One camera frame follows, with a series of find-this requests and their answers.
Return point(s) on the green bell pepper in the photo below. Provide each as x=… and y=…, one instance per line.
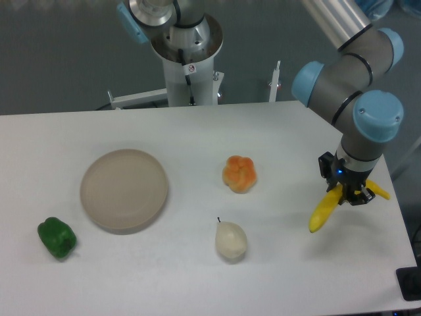
x=58, y=237

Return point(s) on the beige round plate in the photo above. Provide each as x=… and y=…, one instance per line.
x=124, y=191

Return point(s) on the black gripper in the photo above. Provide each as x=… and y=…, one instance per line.
x=337, y=175

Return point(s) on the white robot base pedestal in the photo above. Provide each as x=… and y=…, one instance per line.
x=187, y=56

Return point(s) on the blue plastic bag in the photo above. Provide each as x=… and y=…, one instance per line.
x=377, y=9

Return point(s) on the yellow banana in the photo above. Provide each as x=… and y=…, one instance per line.
x=323, y=211

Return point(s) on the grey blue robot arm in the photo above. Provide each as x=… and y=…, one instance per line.
x=339, y=93

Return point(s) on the white metal bracket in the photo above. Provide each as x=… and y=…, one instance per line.
x=137, y=100

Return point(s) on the white pear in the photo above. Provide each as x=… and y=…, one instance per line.
x=230, y=241

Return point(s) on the white upright post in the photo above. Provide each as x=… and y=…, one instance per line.
x=275, y=83

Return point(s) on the black device at edge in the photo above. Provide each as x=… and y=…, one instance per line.
x=409, y=283

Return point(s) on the orange bread roll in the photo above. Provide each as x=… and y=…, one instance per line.
x=239, y=174

